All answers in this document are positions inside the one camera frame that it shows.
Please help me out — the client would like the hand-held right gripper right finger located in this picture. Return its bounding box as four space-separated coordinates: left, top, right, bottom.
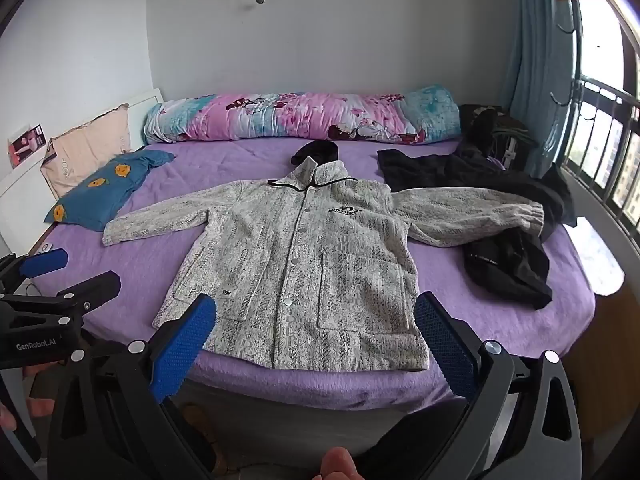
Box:
415 291 583 480

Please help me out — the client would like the pink product box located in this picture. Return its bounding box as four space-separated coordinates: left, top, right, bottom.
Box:
7 124 48 170

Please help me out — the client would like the person's right hand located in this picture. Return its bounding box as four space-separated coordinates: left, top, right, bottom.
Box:
320 447 359 480

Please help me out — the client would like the black jacket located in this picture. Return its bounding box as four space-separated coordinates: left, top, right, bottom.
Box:
450 135 578 311

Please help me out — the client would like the black fleece garment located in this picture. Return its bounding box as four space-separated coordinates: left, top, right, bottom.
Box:
377 147 468 197

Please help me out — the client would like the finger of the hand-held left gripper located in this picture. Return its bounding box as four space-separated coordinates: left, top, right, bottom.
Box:
0 248 69 294
0 271 122 329

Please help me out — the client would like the purple bed sheet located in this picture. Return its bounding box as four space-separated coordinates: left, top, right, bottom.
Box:
30 137 626 411

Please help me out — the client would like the light blue curtain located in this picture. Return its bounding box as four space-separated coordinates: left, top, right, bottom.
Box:
500 0 582 181

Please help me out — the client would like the dark bag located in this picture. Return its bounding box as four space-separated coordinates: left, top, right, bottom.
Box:
460 104 538 168

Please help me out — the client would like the blue pillow with orange prints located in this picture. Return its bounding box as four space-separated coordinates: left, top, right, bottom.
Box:
44 149 176 232

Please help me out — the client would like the person's left hand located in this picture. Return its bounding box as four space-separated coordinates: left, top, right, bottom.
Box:
0 360 52 433

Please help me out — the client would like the peach pillow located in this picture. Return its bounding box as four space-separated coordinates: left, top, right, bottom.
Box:
40 104 132 200

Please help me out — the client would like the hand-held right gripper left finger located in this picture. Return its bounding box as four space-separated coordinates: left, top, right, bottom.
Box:
47 294 221 480

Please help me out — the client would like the rolled floral quilt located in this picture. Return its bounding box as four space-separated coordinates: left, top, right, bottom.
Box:
144 85 462 145

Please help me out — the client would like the grey knit jacket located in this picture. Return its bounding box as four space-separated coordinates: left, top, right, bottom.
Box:
102 140 546 373

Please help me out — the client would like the black window railing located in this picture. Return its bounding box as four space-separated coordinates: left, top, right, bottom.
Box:
560 75 640 233

